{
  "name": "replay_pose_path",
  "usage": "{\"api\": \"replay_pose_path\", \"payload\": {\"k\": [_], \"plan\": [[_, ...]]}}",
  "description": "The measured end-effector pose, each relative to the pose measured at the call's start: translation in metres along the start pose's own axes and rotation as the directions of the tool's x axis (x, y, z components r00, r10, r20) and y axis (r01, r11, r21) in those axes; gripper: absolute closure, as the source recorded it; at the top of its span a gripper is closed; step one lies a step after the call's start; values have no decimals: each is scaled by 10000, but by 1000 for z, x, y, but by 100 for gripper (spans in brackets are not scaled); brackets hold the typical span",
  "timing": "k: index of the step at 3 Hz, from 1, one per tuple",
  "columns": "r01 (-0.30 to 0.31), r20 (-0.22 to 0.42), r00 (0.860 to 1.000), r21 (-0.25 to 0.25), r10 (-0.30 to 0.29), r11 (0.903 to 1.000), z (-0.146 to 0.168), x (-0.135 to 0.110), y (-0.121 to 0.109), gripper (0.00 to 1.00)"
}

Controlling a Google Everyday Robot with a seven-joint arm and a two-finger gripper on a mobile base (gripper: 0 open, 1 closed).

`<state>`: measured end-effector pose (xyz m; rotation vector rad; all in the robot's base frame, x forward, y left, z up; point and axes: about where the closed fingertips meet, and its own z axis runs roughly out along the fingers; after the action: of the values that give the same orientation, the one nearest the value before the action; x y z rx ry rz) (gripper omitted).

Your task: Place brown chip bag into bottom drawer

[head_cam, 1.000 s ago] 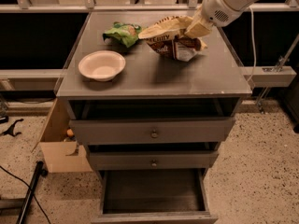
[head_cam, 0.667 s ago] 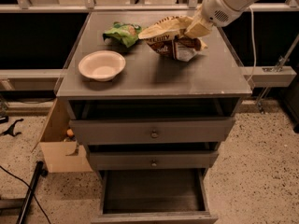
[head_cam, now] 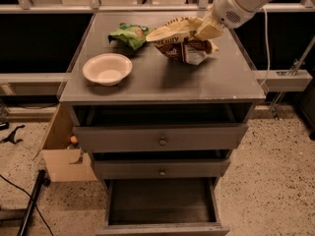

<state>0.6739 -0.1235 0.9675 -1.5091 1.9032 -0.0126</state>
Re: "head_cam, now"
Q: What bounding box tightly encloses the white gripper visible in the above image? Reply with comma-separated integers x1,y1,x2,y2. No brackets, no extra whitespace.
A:
195,0,260,40

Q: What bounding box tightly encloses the brown yellow chip bag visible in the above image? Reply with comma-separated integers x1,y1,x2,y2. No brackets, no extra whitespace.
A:
146,17,219,65

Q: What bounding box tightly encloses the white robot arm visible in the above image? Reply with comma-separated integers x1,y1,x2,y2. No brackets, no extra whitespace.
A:
194,0,314,40

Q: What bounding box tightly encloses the green chip bag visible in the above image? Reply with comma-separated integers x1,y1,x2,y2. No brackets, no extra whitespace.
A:
107,23,153,50

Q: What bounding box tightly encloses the grey drawer cabinet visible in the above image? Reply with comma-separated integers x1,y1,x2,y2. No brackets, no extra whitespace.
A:
59,10,267,236

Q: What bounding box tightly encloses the grey top drawer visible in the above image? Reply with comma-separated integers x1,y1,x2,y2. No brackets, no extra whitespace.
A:
73,124,248,152

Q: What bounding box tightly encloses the grey drawer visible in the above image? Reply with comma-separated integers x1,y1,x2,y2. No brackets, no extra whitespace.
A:
95,178,229,236
73,124,248,152
94,159,230,180

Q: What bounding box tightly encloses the grey middle drawer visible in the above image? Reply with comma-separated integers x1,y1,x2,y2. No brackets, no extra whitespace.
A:
94,159,230,180

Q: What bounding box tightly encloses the grey bottom drawer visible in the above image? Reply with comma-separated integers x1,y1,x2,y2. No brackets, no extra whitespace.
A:
95,178,229,236

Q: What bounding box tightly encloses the white paper bowl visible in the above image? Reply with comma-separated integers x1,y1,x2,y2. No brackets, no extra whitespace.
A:
83,53,133,86

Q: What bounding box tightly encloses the orange ball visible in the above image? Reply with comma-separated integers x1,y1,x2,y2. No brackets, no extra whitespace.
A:
70,136,78,145

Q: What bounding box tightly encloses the cardboard box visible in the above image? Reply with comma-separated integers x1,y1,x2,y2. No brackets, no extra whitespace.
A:
38,104,96,182

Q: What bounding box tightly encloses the black stand leg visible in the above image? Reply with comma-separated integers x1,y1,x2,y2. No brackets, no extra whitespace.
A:
17,170,48,236

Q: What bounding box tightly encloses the black clamp tool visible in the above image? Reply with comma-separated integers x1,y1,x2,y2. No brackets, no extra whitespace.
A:
0,125,25,145

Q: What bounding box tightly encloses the white cable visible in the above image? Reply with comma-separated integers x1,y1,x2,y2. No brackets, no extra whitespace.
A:
260,6,271,87

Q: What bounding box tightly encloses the metal frame rail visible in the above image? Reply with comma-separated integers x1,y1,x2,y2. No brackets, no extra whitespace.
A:
0,3,312,14

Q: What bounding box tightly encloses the black floor cable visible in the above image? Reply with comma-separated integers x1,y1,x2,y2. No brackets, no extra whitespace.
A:
0,174,55,236

